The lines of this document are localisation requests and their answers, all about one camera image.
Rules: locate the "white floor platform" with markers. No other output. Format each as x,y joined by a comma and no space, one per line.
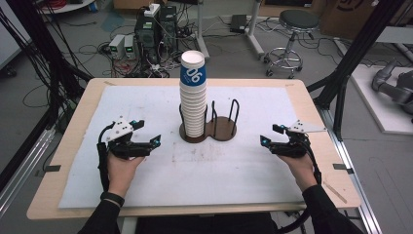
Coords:
373,104

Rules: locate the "black round stool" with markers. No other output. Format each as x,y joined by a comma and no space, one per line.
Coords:
298,19

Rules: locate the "black flat box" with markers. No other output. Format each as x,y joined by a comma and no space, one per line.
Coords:
238,22

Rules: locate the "white foam mat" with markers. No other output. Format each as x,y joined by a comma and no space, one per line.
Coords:
201,175

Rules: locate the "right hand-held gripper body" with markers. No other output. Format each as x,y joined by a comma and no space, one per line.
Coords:
292,148

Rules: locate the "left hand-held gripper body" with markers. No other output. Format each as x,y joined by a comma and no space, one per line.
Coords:
125,148

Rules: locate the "black tape strip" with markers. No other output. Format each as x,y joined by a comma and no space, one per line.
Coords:
52,168
342,167

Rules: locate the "black tape cross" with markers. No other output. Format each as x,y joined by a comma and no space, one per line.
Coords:
352,216

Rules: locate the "brown cardboard box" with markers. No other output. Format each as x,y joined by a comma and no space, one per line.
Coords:
347,16

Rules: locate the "grey power supply unit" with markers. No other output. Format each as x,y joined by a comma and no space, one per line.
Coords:
117,45
129,47

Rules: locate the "person's right hand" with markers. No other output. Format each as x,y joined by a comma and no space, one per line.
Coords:
302,172

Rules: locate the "black computer tower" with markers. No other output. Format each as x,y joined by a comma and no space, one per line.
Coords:
168,26
146,35

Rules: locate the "black metal frame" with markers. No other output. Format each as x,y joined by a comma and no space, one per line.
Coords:
357,48

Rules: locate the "white desk leg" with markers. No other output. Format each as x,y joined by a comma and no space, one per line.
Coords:
255,29
201,29

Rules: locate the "person's left hand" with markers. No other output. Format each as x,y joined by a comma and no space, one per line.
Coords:
121,174

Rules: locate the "stack of paper cups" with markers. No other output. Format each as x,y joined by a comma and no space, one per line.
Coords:
193,107

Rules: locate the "white power strip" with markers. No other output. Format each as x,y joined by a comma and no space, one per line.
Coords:
152,9

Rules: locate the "person's dark lap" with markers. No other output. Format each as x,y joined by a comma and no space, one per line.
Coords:
207,226

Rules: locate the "aluminium rail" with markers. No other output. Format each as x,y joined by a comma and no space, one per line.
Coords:
352,172
22,159

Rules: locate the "black wristband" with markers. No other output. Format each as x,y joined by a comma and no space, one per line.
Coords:
112,198

